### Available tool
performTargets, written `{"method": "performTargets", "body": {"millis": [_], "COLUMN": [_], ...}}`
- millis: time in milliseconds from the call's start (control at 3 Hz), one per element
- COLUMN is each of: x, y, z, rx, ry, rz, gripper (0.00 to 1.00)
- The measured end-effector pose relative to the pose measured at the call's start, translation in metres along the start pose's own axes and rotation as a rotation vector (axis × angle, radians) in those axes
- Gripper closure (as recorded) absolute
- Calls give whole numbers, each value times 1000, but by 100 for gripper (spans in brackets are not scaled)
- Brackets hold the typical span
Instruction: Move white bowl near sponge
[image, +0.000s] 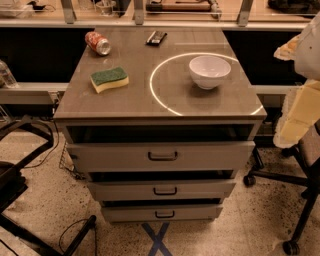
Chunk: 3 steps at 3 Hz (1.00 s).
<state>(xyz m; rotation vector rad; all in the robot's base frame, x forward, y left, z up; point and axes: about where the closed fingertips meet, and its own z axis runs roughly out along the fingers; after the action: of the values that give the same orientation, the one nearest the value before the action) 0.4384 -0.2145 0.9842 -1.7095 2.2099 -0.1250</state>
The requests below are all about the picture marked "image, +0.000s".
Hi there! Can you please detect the middle grey drawer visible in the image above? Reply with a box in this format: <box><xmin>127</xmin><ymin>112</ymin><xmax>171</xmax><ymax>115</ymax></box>
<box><xmin>88</xmin><ymin>179</ymin><xmax>235</xmax><ymax>201</ymax></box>

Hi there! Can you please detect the black snack bar packet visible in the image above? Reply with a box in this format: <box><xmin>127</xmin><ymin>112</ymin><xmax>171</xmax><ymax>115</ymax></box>
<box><xmin>146</xmin><ymin>31</ymin><xmax>167</xmax><ymax>46</ymax></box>

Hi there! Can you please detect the black office chair right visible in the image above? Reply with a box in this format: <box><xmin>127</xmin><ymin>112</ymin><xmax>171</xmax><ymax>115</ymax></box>
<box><xmin>243</xmin><ymin>120</ymin><xmax>320</xmax><ymax>255</ymax></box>

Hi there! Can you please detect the top grey drawer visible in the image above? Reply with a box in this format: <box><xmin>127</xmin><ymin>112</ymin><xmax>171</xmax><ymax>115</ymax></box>
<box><xmin>67</xmin><ymin>141</ymin><xmax>255</xmax><ymax>173</ymax></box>

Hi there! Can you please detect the grey drawer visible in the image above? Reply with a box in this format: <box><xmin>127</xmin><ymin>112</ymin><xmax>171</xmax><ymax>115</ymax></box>
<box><xmin>67</xmin><ymin>141</ymin><xmax>255</xmax><ymax>173</ymax></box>
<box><xmin>88</xmin><ymin>179</ymin><xmax>235</xmax><ymax>201</ymax></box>
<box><xmin>101</xmin><ymin>204</ymin><xmax>222</xmax><ymax>223</ymax></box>

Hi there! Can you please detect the clear plastic bottle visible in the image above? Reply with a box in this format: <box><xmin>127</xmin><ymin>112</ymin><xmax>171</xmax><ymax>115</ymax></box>
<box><xmin>0</xmin><ymin>60</ymin><xmax>19</xmax><ymax>88</ymax></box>

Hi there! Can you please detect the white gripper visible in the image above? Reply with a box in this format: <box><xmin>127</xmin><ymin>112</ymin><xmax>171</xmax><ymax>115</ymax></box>
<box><xmin>273</xmin><ymin>80</ymin><xmax>320</xmax><ymax>148</ymax></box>

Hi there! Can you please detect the green and yellow sponge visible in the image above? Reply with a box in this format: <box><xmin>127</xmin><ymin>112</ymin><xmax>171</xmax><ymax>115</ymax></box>
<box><xmin>90</xmin><ymin>67</ymin><xmax>129</xmax><ymax>93</ymax></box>

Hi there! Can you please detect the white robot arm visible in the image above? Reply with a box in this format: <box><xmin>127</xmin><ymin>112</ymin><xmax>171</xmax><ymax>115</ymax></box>
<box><xmin>273</xmin><ymin>13</ymin><xmax>320</xmax><ymax>148</ymax></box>

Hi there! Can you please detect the bottom grey drawer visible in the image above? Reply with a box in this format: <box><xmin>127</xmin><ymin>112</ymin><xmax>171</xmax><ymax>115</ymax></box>
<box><xmin>101</xmin><ymin>204</ymin><xmax>222</xmax><ymax>223</ymax></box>

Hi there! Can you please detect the black chair left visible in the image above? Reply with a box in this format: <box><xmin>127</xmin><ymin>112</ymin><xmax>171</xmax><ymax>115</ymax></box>
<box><xmin>0</xmin><ymin>115</ymin><xmax>96</xmax><ymax>256</ymax></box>

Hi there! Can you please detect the red soda can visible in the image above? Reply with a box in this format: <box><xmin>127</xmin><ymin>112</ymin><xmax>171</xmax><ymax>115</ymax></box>
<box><xmin>85</xmin><ymin>31</ymin><xmax>111</xmax><ymax>56</ymax></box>

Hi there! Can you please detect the grey drawer cabinet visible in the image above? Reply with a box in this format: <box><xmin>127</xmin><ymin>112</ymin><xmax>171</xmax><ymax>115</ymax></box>
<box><xmin>54</xmin><ymin>26</ymin><xmax>266</xmax><ymax>209</ymax></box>

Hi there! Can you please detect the white bowl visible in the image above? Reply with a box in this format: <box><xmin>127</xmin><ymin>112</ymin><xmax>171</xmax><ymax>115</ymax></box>
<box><xmin>189</xmin><ymin>55</ymin><xmax>231</xmax><ymax>90</ymax></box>

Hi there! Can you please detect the black floor cable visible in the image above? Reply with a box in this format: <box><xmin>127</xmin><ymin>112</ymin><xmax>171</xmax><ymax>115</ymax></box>
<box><xmin>23</xmin><ymin>119</ymin><xmax>84</xmax><ymax>181</ymax></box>

